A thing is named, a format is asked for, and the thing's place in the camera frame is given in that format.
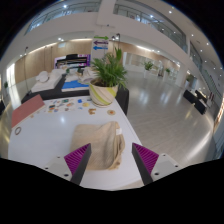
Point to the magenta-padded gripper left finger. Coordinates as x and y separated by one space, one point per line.
77 159

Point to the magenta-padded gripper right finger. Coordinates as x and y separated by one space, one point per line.
146 159

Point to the beige folded towel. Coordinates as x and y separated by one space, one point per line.
96 143

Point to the small wooden cutout piece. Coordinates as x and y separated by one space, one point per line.
92 111

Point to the sheet of colourful stickers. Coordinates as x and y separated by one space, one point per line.
61 105

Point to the potted palm in striped pot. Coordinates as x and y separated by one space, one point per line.
101 95

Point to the black low display table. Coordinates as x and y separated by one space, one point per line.
50 94

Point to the salmon pink flat board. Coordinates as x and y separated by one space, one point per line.
25 111

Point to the model on blue base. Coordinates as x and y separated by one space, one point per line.
71 86

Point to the group of black chairs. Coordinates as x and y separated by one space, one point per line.
196 101
1 106

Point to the white architectural model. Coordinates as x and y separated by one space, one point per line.
46 85

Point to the black piano with purple screen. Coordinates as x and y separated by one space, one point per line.
71 61

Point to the black floor lamp stand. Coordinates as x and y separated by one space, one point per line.
24 66

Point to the coloured arrow direction signs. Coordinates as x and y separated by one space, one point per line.
100 42

